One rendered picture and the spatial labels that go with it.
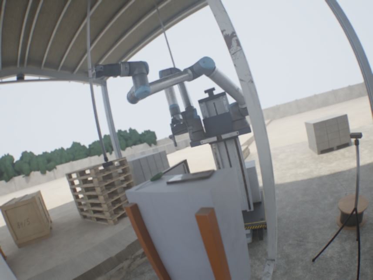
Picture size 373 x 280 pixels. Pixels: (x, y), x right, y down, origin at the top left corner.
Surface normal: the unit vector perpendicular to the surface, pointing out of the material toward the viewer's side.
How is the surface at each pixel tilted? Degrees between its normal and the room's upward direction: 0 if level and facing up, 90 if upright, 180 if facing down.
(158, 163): 90
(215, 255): 90
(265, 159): 99
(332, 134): 90
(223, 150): 90
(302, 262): 0
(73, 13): 172
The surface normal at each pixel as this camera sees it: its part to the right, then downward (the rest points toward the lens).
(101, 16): 0.19, 0.98
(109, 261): 0.80, -0.20
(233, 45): -0.48, 0.32
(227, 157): -0.38, 0.12
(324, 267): -0.26, -0.96
